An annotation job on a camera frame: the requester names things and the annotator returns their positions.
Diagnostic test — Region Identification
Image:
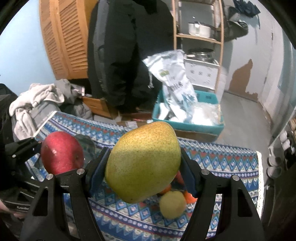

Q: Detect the red apple back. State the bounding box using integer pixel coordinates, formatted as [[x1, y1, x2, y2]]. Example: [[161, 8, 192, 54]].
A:
[[175, 171, 185, 186]]

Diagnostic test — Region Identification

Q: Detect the white rice bag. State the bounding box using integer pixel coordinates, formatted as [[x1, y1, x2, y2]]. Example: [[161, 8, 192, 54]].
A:
[[143, 50, 198, 124]]

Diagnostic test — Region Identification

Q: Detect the black hanging coat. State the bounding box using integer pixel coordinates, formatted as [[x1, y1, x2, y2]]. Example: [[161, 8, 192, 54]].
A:
[[88, 1, 174, 113]]

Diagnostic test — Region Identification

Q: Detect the small tangerine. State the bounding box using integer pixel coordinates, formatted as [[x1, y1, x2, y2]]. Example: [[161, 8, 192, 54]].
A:
[[160, 184, 171, 195]]

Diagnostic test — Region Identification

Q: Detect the yellow pear front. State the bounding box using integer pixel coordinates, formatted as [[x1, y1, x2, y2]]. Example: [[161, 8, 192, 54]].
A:
[[159, 191, 187, 219]]

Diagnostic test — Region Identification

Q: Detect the white cooking pot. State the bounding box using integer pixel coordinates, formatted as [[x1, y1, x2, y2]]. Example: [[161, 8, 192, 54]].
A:
[[188, 22, 215, 39]]

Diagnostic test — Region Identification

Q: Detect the person's left hand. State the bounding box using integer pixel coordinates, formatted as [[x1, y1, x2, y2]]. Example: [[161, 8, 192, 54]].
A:
[[0, 201, 27, 219]]

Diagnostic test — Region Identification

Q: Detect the grey hanging bag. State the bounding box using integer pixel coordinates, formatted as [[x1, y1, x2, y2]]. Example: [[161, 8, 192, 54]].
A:
[[223, 6, 248, 42]]

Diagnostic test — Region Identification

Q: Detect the yellow-green pear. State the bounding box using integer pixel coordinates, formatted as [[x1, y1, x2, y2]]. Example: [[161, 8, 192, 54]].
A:
[[105, 121, 181, 203]]

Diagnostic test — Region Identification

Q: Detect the steel pot on box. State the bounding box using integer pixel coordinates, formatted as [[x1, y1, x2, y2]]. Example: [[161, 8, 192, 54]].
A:
[[187, 48, 215, 62]]

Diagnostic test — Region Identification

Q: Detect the white patterned storage box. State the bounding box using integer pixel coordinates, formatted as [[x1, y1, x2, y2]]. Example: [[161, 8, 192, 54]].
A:
[[184, 58, 220, 90]]

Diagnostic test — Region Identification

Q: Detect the teal plastic crate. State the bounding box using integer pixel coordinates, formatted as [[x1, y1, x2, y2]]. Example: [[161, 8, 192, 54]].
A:
[[152, 90, 225, 136]]

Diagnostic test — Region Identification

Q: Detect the pile of clothes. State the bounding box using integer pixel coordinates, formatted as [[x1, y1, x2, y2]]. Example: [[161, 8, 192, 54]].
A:
[[9, 79, 93, 141]]

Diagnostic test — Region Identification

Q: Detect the orange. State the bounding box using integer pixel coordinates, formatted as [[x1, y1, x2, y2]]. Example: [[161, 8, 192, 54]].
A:
[[183, 191, 197, 204]]

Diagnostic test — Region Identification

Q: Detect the wooden louvered wardrobe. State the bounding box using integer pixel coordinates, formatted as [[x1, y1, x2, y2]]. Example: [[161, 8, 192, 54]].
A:
[[39, 0, 97, 80]]

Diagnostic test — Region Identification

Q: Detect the clear glass plate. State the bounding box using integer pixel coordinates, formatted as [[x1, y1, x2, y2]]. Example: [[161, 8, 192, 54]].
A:
[[74, 134, 96, 167]]

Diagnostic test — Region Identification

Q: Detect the dark folded umbrella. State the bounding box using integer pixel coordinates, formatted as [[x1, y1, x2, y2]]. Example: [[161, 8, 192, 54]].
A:
[[233, 0, 260, 18]]

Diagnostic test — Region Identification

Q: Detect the red apple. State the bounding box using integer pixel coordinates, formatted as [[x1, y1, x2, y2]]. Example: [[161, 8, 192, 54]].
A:
[[41, 132, 84, 175], [175, 171, 185, 186]]

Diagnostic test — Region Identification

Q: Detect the shoe rack with shoes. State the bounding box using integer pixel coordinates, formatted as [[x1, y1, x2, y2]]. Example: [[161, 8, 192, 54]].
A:
[[266, 109, 295, 180]]

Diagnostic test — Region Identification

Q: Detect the patterned blue tablecloth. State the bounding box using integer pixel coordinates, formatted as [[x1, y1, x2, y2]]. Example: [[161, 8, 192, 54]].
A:
[[34, 111, 264, 240]]

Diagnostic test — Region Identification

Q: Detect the wooden shelf rack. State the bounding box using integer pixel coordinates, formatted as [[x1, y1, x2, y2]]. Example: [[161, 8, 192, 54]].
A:
[[171, 1, 224, 93]]

